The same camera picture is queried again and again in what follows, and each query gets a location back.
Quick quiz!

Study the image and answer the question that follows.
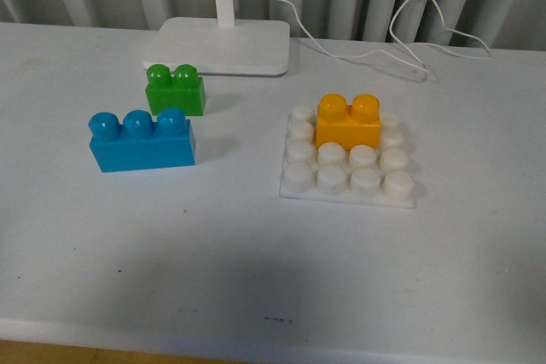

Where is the yellow two-stud block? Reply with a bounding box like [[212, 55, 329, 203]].
[[316, 94, 381, 151]]

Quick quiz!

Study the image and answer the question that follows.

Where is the green two-stud block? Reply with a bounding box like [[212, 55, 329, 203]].
[[145, 64, 206, 116]]

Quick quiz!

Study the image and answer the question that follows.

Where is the blue three-stud block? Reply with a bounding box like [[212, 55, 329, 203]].
[[88, 107, 195, 172]]

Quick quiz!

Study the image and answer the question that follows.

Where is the white desk lamp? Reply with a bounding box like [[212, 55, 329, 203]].
[[142, 0, 290, 77]]

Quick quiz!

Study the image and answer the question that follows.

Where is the white studded base plate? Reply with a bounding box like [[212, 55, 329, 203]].
[[279, 105, 415, 209]]

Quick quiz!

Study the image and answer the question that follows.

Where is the white lamp cable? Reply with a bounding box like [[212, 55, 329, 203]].
[[233, 0, 492, 82]]

